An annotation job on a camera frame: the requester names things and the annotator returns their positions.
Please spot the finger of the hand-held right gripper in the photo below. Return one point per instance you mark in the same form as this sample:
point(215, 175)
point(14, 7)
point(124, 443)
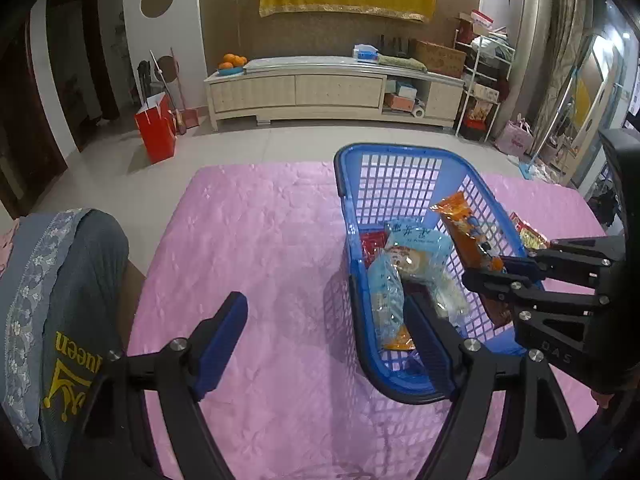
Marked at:
point(570, 260)
point(550, 310)

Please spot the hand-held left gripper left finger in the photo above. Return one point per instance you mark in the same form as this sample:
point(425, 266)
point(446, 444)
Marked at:
point(220, 350)

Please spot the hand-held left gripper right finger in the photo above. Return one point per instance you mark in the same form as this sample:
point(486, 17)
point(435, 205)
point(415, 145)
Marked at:
point(430, 350)

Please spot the clear yellowish snack packet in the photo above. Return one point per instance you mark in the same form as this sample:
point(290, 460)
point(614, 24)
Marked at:
point(447, 297)

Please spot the light blue snack packet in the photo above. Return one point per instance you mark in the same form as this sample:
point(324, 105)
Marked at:
point(420, 239)
point(387, 305)

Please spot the orange cartoon snack packet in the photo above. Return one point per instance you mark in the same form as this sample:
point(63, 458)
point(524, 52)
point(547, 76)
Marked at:
point(462, 230)

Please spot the small red snack packet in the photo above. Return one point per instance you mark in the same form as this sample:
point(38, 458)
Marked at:
point(371, 250)

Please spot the blue plastic basket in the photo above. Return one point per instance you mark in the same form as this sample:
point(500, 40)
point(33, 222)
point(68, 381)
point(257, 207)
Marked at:
point(390, 170)

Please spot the red snack pouch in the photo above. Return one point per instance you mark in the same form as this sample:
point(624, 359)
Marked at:
point(529, 235)

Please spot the pink bag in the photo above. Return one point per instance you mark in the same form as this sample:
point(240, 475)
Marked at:
point(514, 137)

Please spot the grey lace-trimmed pillow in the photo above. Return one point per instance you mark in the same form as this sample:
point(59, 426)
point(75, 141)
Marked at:
point(75, 285)

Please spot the white metal shelf rack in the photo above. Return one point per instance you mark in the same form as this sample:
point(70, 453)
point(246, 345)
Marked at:
point(482, 90)

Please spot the white paper roll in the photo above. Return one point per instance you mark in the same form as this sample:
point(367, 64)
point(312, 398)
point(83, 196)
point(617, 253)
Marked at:
point(418, 111)

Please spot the patterned curtain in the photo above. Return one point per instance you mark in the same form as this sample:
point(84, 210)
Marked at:
point(567, 35)

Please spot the standing air conditioner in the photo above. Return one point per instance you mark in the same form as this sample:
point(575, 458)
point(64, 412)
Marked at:
point(530, 35)

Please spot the red paper bag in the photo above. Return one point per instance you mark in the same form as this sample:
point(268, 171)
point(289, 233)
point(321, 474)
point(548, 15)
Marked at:
point(156, 130)

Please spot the orange box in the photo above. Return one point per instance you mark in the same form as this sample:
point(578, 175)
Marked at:
point(400, 102)

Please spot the white and blue box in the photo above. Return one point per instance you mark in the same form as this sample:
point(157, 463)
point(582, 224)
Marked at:
point(406, 89)

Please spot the cardboard box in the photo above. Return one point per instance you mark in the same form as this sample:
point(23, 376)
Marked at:
point(437, 57)

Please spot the green folded cloth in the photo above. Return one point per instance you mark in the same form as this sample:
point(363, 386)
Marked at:
point(402, 62)

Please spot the blue plate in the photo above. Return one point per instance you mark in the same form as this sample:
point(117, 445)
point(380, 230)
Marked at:
point(230, 71)

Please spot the beige TV cabinet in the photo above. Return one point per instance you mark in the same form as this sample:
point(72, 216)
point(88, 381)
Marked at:
point(325, 90)

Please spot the blue tissue box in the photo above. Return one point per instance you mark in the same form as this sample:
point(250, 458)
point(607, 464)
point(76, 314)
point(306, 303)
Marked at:
point(366, 53)

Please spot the pile of oranges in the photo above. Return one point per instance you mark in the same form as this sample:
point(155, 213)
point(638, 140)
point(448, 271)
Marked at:
point(232, 60)

